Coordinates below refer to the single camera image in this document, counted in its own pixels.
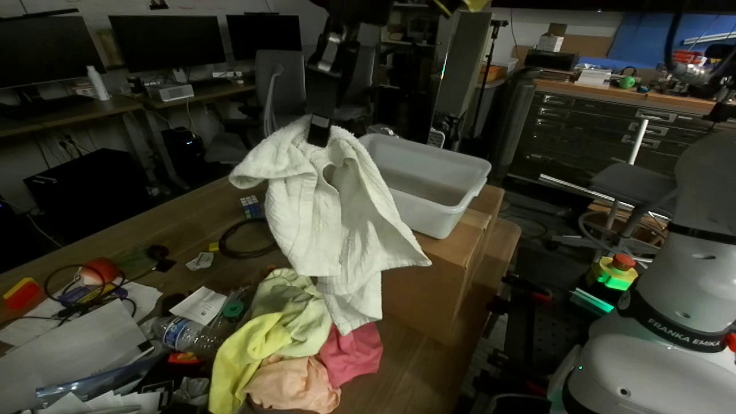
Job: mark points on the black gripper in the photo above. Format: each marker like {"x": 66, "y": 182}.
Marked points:
{"x": 322, "y": 84}

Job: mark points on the cream white cloth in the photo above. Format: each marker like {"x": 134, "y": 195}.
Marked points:
{"x": 330, "y": 214}

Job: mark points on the yellow cloth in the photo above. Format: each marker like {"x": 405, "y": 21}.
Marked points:
{"x": 277, "y": 322}

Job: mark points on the pink shirt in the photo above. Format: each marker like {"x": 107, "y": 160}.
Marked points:
{"x": 353, "y": 352}

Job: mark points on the peach printed shirt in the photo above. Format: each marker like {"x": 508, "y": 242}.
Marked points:
{"x": 294, "y": 387}

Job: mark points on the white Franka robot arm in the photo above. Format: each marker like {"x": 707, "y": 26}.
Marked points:
{"x": 690, "y": 267}

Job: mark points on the white plastic bin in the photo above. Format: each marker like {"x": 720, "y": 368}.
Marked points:
{"x": 429, "y": 187}

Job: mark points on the grey office chair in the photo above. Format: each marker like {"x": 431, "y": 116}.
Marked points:
{"x": 280, "y": 84}

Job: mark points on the small blue white item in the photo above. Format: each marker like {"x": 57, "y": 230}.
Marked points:
{"x": 249, "y": 207}

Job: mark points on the white device box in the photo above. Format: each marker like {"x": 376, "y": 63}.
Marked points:
{"x": 176, "y": 92}

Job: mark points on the small white tag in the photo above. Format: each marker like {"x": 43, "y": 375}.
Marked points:
{"x": 201, "y": 260}

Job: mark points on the wide black monitor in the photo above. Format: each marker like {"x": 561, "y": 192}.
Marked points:
{"x": 46, "y": 46}
{"x": 167, "y": 42}

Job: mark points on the green marker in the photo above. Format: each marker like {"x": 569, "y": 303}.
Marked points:
{"x": 236, "y": 306}

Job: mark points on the brown cardboard box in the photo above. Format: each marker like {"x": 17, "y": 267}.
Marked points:
{"x": 452, "y": 277}

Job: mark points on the small black object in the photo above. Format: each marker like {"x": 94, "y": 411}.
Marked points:
{"x": 158, "y": 257}

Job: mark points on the white paper sheet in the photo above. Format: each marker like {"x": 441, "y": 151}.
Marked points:
{"x": 199, "y": 304}

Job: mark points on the white bottle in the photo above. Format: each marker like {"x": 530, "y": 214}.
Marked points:
{"x": 98, "y": 84}

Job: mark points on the black computer tower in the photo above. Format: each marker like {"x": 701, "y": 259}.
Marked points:
{"x": 88, "y": 192}

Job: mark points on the clear water bottle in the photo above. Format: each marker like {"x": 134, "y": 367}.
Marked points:
{"x": 184, "y": 333}

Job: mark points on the long wooden desk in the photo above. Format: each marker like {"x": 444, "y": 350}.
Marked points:
{"x": 70, "y": 116}

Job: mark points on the black drawer cabinet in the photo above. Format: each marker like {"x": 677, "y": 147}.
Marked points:
{"x": 606, "y": 138}

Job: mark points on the red emergency stop button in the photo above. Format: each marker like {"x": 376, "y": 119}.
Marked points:
{"x": 617, "y": 270}

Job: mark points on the grey flat sheet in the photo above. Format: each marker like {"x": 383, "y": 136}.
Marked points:
{"x": 70, "y": 352}

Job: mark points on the red yellow flat item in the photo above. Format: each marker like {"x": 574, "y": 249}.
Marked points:
{"x": 20, "y": 295}

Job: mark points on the blue wall board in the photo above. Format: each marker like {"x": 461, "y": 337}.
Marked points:
{"x": 658, "y": 36}

